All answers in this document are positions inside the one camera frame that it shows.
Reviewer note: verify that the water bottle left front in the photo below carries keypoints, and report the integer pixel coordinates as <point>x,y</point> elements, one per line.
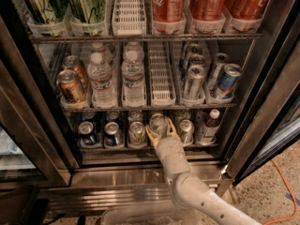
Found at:
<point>101,79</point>

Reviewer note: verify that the brown tea bottle white cap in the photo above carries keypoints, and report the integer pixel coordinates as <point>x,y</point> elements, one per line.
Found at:
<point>208,126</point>

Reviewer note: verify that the red coke can right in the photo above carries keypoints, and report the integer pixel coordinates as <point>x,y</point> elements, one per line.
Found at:
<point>247,9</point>

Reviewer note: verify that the water bottle right front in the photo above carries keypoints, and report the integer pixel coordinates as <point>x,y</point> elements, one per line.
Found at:
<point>133,79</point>

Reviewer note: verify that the silver can behind right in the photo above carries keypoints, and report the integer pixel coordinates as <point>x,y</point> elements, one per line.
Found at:
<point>220,59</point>

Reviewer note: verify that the gold can rear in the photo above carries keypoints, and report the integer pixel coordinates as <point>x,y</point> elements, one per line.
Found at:
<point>76,64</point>

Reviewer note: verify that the red coke can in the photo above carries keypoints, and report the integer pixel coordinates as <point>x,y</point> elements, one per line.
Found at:
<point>206,10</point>
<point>247,9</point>
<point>168,11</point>

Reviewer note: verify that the water bottle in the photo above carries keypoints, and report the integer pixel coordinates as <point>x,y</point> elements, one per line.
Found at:
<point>101,79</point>
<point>133,79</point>

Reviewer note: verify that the silver green can left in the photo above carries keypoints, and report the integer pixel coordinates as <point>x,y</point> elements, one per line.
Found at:
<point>136,133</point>

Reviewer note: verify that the empty white tray middle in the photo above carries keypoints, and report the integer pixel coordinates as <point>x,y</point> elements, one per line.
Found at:
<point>162,89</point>

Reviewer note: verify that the empty white tray top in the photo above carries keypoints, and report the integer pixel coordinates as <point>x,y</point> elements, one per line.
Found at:
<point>129,18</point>

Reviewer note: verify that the blue pepsi can left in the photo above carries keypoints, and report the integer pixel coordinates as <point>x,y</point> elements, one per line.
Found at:
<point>87,133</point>

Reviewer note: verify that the silver green can right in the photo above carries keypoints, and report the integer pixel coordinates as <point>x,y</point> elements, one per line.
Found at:
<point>185,131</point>

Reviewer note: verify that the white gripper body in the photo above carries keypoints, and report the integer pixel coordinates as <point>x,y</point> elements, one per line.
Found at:
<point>169,146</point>

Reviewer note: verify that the slim can middle row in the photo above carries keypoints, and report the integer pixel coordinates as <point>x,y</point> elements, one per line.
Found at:
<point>193,59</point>

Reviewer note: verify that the steel fridge door right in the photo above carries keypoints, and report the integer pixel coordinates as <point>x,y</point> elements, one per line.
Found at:
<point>269,127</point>

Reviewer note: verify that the red coke can middle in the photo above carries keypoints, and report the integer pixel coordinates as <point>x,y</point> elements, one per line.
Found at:
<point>206,10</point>

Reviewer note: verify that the slim silver can front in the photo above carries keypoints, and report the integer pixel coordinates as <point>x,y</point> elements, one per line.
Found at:
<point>194,82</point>

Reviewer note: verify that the steel fridge door left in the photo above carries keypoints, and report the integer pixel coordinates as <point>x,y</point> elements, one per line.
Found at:
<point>30,113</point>

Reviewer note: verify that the blue silver can right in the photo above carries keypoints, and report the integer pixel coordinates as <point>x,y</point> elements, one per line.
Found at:
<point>227,81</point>

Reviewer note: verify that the gold can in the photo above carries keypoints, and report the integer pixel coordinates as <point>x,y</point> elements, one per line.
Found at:
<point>76,64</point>
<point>71,86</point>

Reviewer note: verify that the blue pepsi can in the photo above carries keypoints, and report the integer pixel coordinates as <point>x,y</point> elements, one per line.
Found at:
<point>87,133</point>
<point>113,137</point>

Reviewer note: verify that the blue pepsi can right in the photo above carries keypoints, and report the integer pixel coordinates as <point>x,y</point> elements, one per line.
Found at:
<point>113,137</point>

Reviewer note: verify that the green can top left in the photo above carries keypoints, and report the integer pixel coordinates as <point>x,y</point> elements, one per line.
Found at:
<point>47,11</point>

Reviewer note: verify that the empty white tray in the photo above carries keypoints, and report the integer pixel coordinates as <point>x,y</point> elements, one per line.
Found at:
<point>162,89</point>
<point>129,18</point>

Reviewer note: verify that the green silver 7up can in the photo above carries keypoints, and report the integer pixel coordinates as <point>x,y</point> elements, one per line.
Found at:
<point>158,124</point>

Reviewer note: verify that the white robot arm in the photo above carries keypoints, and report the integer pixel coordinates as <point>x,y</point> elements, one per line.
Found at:
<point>187,189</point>

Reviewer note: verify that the gold can front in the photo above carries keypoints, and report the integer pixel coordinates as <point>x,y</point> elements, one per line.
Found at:
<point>71,86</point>

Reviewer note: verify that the clear plastic bin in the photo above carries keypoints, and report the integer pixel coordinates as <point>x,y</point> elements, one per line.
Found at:
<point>149,213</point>

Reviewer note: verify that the steel fridge door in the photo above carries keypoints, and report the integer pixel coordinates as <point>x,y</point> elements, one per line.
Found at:
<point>269,127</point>
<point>30,113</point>

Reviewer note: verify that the red coke can left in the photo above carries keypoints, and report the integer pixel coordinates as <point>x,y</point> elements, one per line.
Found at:
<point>168,11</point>

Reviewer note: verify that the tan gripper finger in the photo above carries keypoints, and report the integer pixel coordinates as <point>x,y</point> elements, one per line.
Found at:
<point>171,130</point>
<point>154,138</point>

